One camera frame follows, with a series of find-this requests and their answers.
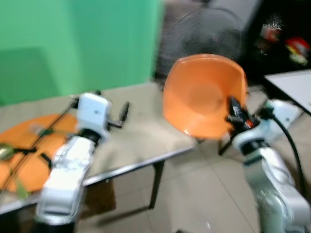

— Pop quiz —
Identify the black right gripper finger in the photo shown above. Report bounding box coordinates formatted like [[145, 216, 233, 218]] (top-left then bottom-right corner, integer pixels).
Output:
[[229, 96, 246, 120]]

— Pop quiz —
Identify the orange plastic bowl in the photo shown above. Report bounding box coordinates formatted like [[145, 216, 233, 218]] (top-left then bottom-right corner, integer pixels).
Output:
[[162, 54, 248, 140]]

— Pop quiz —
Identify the beige tablecloth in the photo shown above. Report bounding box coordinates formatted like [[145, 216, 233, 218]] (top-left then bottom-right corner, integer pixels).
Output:
[[0, 82, 197, 214]]

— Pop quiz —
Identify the white folding table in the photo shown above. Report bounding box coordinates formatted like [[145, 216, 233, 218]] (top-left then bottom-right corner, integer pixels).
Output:
[[218, 69, 311, 157]]

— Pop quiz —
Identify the black metal table leg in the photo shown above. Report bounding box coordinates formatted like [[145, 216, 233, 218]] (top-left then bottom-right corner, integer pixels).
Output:
[[148, 160, 166, 210]]

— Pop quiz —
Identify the brown cardboard box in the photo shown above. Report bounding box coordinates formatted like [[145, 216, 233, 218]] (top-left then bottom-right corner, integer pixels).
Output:
[[78, 179, 117, 220]]

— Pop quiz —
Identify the black standing fan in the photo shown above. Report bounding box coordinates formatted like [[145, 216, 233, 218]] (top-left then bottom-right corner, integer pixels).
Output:
[[156, 4, 247, 82]]

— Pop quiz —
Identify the red and yellow item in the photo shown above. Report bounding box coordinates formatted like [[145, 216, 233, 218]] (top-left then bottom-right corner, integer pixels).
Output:
[[285, 36, 311, 66]]

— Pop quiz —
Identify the red and white item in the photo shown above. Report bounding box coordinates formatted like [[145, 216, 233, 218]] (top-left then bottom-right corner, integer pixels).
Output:
[[259, 16, 283, 43]]

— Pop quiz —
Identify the orange placemat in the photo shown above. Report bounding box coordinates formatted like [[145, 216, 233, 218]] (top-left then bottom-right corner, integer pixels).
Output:
[[0, 114, 79, 196]]

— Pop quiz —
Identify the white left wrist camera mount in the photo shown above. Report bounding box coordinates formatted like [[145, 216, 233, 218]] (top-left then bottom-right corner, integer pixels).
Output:
[[76, 92, 111, 142]]

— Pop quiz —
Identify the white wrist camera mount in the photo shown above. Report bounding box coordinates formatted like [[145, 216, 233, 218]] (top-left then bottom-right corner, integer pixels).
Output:
[[76, 92, 111, 142], [233, 99, 303, 150]]

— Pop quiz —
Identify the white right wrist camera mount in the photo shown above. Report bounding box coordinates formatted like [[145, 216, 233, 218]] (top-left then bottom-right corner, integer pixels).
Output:
[[233, 99, 303, 150]]

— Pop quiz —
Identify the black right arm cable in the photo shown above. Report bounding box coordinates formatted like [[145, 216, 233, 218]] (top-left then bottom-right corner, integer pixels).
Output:
[[262, 111, 309, 197]]

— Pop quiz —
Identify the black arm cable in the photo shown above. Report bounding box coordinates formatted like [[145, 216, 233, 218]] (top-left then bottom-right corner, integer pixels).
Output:
[[262, 111, 309, 197], [0, 95, 81, 191]]

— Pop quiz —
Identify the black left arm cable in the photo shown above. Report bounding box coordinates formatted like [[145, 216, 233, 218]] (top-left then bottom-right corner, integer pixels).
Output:
[[0, 95, 81, 191]]

